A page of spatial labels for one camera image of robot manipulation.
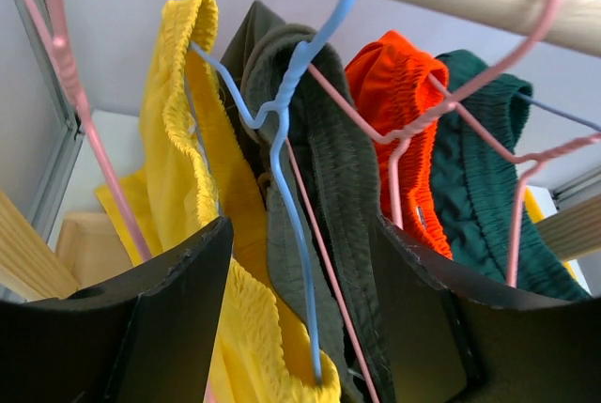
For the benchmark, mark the wooden clothes rack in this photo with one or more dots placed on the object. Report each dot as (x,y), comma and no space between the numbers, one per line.
(113,40)

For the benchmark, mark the yellow plastic tray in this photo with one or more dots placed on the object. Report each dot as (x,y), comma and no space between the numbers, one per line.
(539,203)

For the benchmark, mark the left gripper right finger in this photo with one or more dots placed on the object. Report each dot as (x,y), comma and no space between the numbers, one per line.
(540,350)

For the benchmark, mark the olive green shorts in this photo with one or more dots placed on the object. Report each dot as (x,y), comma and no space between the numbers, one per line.
(331,168)

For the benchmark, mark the pink wire hanger olive shorts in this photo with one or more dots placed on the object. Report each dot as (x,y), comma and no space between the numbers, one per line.
(469,93)

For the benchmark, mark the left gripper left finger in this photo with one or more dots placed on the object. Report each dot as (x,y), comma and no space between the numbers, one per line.
(146,335)

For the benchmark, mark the dark green shorts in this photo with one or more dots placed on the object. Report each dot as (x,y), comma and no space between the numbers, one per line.
(473,189)

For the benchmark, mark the blue wire hanger green shorts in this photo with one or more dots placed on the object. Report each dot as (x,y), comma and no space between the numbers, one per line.
(557,112)

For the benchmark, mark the light blue wire hanger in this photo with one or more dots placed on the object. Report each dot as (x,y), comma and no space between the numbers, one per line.
(300,60)

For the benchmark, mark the yellow shorts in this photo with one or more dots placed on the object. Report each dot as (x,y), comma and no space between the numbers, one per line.
(193,172)

